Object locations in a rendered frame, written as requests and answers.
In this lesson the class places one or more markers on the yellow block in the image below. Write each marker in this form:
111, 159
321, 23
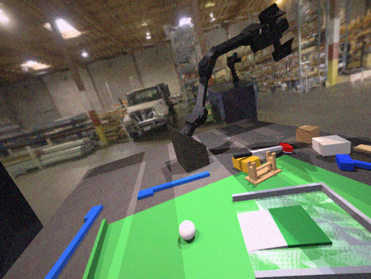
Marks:
241, 163

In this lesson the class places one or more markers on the tan box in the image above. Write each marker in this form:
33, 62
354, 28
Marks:
306, 133

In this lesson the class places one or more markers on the white golf ball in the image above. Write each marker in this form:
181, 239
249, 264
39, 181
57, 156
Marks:
187, 229

